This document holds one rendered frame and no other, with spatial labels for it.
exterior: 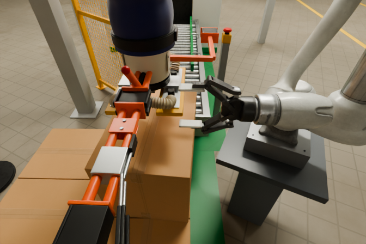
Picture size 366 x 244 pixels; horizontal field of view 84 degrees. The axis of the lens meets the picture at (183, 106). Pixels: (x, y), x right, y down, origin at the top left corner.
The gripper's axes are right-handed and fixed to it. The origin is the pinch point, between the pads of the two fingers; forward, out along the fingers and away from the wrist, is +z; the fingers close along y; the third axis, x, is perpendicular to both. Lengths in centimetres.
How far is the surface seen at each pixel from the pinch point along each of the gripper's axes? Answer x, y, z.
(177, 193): -5.3, 40.4, 1.8
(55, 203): 0, 69, 66
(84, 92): 129, 92, 114
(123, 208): -30.4, -2.2, 8.6
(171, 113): 9.7, 11.5, 4.8
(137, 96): 2.0, -1.6, 13.6
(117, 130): -11.5, -1.3, 15.5
